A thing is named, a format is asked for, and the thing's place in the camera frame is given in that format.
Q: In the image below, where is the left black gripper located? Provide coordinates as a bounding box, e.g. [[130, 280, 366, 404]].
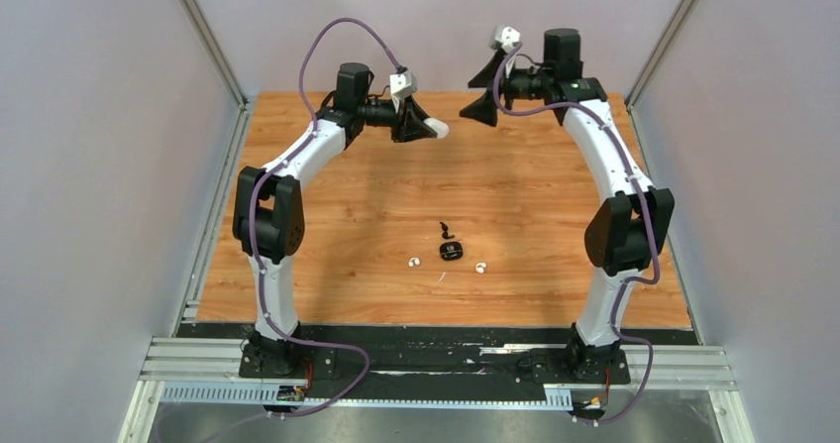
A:
[[358, 95, 437, 144]]

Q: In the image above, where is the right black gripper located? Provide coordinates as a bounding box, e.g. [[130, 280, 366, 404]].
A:
[[460, 53, 553, 126]]

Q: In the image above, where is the white earbud charging case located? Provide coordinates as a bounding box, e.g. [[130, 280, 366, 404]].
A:
[[423, 117, 450, 139]]

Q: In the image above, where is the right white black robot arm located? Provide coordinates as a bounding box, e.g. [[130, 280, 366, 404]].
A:
[[460, 26, 676, 384]]

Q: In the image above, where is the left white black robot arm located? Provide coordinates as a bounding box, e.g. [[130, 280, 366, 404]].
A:
[[232, 62, 450, 378]]

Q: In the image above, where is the black earbud case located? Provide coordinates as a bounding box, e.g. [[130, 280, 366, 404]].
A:
[[439, 241, 464, 262]]

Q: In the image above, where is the small black earbud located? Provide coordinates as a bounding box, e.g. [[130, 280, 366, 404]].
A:
[[440, 222, 455, 242]]

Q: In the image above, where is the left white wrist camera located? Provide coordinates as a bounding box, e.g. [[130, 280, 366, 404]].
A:
[[389, 69, 418, 101]]

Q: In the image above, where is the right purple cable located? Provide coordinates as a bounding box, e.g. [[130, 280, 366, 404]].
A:
[[490, 43, 662, 426]]

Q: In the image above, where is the purple cable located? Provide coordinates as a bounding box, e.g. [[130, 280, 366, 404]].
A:
[[244, 17, 405, 421], [490, 43, 662, 426]]

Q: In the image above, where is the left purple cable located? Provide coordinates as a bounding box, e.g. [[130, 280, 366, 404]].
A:
[[244, 17, 405, 421]]

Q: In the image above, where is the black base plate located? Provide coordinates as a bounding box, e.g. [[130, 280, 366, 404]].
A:
[[175, 322, 699, 407]]

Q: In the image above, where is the grey slotted cable duct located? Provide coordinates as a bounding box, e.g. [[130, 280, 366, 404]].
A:
[[160, 385, 574, 409]]

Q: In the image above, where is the aluminium frame rail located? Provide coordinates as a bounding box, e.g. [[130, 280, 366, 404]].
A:
[[140, 338, 737, 391]]

